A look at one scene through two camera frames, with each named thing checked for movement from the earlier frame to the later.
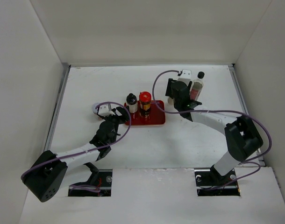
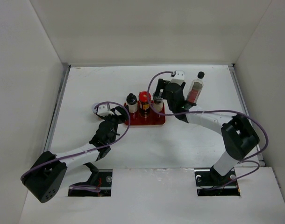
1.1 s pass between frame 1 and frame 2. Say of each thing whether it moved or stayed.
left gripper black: stayed
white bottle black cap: stayed
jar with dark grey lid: moved
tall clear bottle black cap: stayed
